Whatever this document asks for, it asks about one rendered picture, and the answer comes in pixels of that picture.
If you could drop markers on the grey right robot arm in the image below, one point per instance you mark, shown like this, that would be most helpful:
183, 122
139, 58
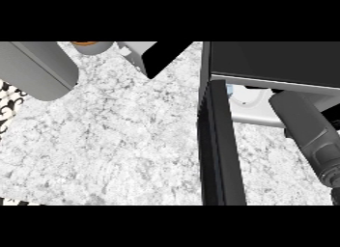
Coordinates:
310, 135

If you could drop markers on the black microwave door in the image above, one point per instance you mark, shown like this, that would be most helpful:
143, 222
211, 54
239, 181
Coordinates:
220, 144

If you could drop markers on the white microwave turntable plate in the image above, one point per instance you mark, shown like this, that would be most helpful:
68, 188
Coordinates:
248, 98

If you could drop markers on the black microwave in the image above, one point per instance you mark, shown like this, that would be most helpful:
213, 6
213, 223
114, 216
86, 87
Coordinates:
282, 61

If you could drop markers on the grey and black appliance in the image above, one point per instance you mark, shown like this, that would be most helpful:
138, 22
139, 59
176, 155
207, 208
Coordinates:
163, 58

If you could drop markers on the grey cup with orange top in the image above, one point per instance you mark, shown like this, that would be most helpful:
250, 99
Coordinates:
98, 49

